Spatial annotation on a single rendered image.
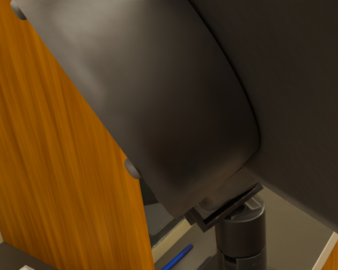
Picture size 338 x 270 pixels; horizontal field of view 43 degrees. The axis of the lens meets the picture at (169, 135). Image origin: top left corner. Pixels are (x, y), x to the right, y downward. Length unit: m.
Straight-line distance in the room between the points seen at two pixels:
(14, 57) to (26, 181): 0.28
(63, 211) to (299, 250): 0.50
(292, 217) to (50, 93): 0.64
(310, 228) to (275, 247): 0.11
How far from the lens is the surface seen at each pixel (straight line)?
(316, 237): 1.03
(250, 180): 0.18
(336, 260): 1.27
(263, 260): 0.51
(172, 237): 1.00
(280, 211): 1.10
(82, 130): 0.71
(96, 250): 0.86
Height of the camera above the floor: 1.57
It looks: 24 degrees down
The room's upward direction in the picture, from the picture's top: 8 degrees counter-clockwise
